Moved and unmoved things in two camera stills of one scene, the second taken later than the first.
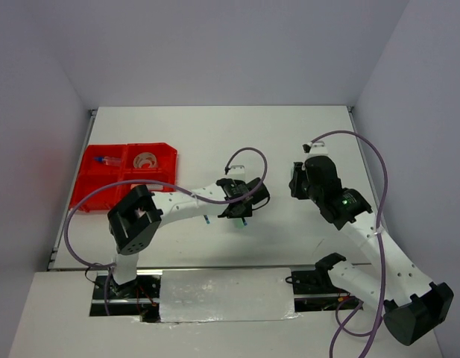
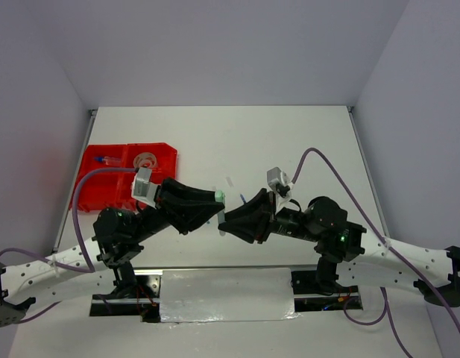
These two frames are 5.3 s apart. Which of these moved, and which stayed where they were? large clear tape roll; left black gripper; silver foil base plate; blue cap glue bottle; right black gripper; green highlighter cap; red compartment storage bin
Moved: green highlighter cap; left black gripper; right black gripper
Stayed: silver foil base plate; red compartment storage bin; blue cap glue bottle; large clear tape roll
